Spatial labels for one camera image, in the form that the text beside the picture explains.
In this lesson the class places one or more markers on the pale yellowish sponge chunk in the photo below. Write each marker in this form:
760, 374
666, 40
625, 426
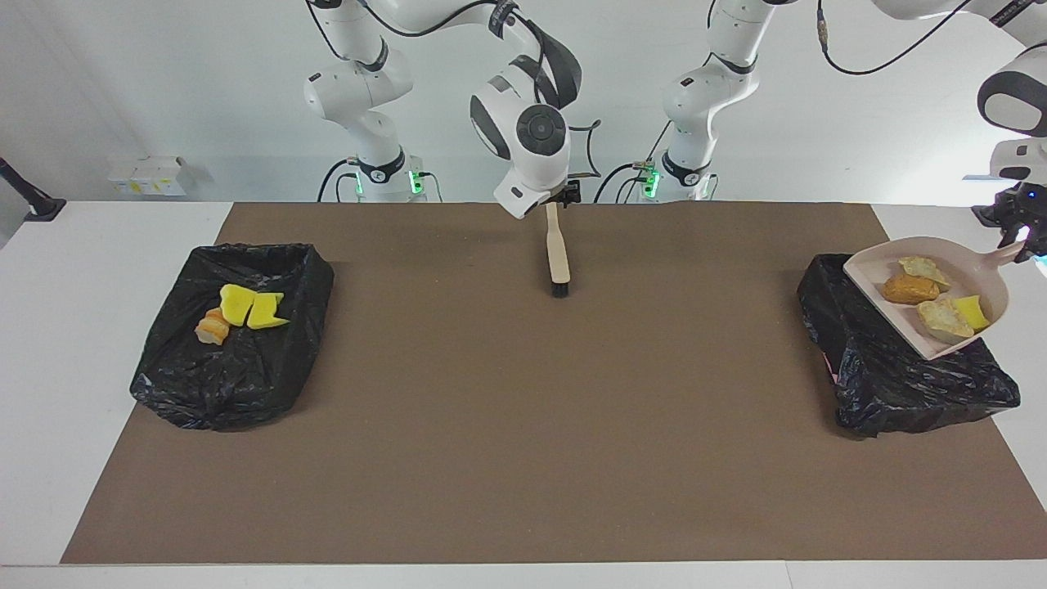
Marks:
945, 319

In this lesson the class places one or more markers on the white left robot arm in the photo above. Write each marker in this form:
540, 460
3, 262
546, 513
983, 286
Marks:
712, 90

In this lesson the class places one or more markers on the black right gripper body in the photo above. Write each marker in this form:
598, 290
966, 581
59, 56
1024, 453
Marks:
568, 195

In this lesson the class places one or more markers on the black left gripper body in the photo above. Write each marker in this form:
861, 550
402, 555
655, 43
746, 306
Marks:
1026, 209

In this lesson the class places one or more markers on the green and yellow sponge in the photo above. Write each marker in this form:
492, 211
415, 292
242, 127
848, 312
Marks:
973, 312

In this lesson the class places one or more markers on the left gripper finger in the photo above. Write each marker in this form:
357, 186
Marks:
1026, 250
1005, 236

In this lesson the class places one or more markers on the orange striped croissant piece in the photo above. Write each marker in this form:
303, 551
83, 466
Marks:
213, 330

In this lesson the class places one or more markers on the beige hand brush black bristles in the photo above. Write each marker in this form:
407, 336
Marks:
558, 254

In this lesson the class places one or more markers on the white wall outlet box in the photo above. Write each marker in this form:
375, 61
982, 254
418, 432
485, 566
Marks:
151, 176

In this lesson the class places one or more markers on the notched yellow sponge piece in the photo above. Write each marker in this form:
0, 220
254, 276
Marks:
266, 312

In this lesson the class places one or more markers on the black camera stand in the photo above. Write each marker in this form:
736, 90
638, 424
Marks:
33, 200
986, 217

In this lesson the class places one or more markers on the pale whitish sponge chunk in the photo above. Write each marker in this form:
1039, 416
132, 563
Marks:
924, 268

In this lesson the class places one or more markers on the brown bread roll piece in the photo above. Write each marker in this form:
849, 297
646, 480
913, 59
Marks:
908, 289

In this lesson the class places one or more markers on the brown table mat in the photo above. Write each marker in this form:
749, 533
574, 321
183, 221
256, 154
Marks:
572, 458

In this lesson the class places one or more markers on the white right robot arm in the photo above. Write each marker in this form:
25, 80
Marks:
532, 164

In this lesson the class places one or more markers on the beige plastic dustpan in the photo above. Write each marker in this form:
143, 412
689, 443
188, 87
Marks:
871, 274

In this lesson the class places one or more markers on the black bag lined trash bin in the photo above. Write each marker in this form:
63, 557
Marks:
883, 384
229, 376

